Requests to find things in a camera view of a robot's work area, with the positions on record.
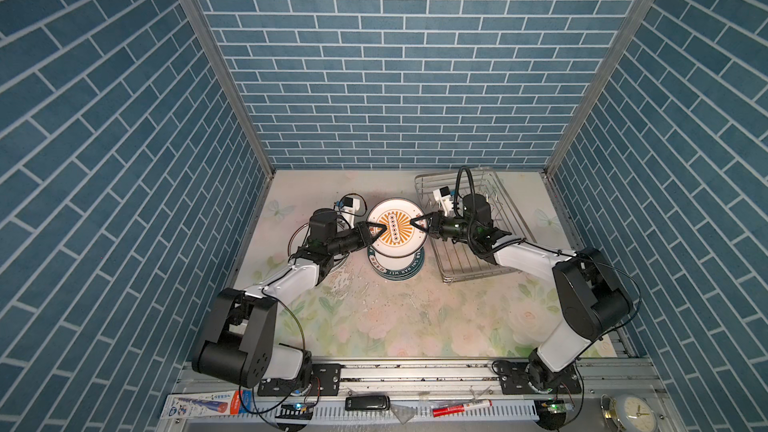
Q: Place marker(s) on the aluminium mounting rail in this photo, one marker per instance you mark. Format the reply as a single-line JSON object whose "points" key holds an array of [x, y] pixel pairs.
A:
{"points": [[437, 378]]}

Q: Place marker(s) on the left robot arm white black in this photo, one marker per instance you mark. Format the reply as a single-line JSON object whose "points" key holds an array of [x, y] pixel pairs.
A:
{"points": [[237, 341]]}

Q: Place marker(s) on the green led circuit board right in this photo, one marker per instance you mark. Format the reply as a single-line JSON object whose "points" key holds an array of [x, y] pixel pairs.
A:
{"points": [[552, 414]]}

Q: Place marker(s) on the round analog clock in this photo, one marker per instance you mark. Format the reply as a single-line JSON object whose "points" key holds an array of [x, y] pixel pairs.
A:
{"points": [[628, 413]]}

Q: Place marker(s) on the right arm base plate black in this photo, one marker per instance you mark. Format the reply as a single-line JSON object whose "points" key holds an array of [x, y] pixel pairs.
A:
{"points": [[516, 379]]}

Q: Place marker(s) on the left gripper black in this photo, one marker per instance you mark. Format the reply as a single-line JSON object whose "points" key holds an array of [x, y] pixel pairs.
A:
{"points": [[362, 236]]}

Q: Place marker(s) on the metal wire dish rack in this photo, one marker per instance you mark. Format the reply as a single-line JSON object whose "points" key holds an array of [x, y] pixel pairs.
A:
{"points": [[501, 246]]}

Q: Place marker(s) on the white slotted cable duct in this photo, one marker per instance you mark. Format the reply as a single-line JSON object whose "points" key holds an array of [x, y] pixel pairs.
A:
{"points": [[334, 413]]}

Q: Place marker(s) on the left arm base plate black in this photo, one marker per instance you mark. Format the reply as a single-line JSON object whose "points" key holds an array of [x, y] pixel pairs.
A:
{"points": [[321, 379]]}

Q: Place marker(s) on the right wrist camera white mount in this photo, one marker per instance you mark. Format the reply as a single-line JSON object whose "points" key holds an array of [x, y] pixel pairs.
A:
{"points": [[444, 198]]}

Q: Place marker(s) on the red marker pen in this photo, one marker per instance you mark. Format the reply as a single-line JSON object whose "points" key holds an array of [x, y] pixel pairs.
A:
{"points": [[461, 408]]}

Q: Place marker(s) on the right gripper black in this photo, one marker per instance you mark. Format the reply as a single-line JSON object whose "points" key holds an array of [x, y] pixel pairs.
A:
{"points": [[435, 226]]}

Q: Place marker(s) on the green led circuit board left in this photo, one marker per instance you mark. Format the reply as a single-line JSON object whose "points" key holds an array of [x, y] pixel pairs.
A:
{"points": [[295, 411]]}

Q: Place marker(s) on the black remote device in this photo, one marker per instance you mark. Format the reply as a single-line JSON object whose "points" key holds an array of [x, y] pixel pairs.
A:
{"points": [[367, 403]]}

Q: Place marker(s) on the white red blue box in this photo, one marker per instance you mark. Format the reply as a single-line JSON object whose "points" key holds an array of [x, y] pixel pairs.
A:
{"points": [[214, 404]]}

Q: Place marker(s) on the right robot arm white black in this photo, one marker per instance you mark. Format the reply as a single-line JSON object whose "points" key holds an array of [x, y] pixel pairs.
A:
{"points": [[591, 296]]}

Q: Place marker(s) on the green led circuit board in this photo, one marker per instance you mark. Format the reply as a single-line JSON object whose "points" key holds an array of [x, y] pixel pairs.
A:
{"points": [[295, 411], [552, 414]]}

